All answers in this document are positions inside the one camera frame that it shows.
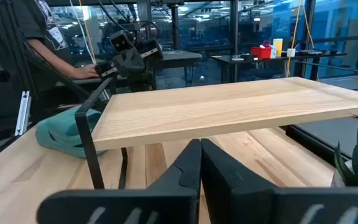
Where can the wooden shelf black frame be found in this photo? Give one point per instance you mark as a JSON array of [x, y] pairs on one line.
[[228, 109]]

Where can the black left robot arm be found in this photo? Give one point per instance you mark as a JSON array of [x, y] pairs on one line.
[[141, 83]]

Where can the white cup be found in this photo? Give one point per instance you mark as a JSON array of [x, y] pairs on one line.
[[291, 52]]

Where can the person's hand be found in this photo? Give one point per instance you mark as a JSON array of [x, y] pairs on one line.
[[87, 72]]

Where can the person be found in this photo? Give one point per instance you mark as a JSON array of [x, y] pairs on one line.
[[51, 31]]

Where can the black desk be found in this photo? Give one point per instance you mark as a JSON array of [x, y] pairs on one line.
[[259, 59]]

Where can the teal slipper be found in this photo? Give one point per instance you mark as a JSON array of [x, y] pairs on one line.
[[57, 133]]

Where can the silver aluminium bracket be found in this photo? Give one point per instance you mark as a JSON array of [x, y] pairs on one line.
[[23, 113]]

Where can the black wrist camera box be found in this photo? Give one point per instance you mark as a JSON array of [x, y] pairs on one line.
[[121, 40]]

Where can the grey table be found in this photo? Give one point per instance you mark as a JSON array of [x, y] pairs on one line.
[[179, 56]]

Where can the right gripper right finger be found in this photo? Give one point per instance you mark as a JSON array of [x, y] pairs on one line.
[[244, 202]]

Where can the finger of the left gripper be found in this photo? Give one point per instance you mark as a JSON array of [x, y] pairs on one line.
[[113, 65], [148, 51]]

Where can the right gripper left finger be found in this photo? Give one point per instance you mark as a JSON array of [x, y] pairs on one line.
[[120, 205]]

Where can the yellow cup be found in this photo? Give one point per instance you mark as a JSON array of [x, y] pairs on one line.
[[278, 46]]

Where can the red box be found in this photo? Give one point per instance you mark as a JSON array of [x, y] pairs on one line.
[[261, 53]]

